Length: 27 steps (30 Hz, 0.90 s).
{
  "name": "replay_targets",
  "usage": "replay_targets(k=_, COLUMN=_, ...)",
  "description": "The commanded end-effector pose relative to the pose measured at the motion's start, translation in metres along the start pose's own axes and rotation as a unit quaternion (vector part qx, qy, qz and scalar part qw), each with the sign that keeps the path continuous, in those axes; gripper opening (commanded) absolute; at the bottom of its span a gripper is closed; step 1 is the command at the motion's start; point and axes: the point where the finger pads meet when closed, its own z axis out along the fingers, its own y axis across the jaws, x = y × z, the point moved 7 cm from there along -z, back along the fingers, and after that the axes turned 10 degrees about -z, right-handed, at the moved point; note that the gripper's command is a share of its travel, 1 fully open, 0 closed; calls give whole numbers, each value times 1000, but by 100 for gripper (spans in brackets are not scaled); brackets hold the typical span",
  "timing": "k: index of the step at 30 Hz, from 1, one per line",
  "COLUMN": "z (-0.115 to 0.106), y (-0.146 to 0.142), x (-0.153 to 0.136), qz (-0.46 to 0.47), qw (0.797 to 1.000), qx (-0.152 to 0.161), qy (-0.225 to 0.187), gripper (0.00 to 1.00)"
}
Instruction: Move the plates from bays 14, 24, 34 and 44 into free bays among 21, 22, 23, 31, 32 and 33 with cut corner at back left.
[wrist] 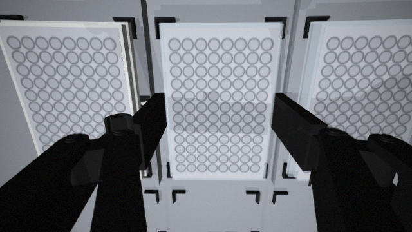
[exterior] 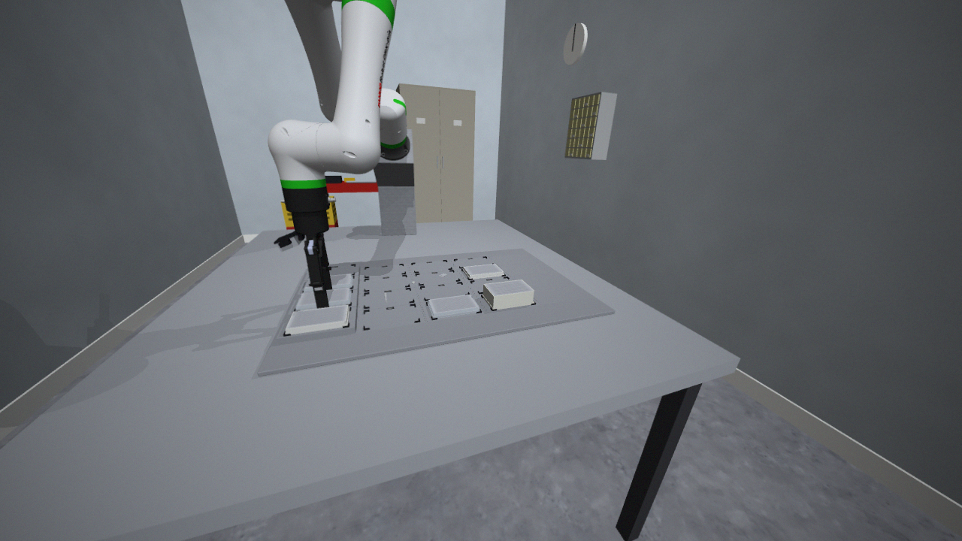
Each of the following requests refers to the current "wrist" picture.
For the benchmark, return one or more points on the grey deck plate with bays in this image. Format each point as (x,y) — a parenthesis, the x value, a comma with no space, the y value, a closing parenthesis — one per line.
(17,148)

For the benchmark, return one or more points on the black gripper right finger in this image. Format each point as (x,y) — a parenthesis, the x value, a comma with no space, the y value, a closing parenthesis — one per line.
(352,179)

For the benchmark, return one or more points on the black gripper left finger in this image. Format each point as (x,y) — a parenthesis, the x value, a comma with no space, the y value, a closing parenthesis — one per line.
(40,198)

